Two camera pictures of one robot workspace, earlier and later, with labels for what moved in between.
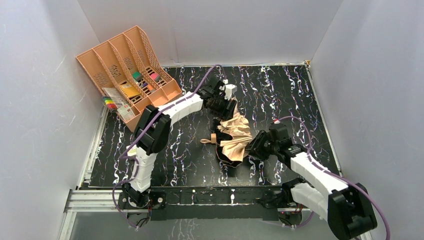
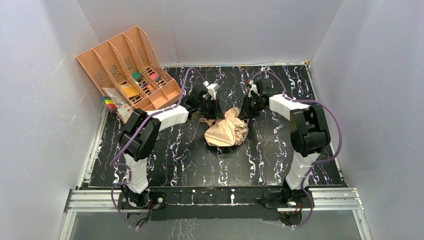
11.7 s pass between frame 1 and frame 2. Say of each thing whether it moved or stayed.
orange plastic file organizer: stayed
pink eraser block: stayed
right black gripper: moved
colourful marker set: stayed
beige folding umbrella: moved
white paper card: stayed
